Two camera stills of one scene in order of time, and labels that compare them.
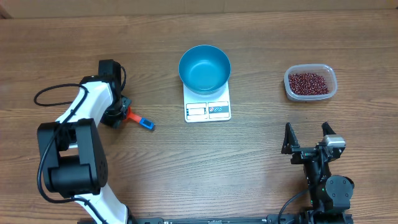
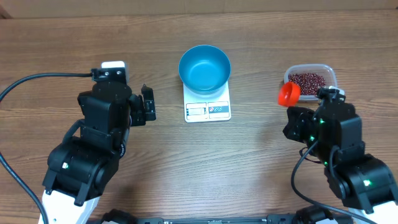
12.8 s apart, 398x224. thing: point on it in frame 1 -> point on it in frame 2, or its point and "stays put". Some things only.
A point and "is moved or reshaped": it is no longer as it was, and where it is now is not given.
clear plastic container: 306,82 stays put
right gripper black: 289,141 -> 296,118
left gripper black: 117,119 -> 140,114
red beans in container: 308,84 stays put
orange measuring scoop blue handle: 142,121 is moved or reshaped
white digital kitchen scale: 211,107 stays put
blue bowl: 204,69 stays put
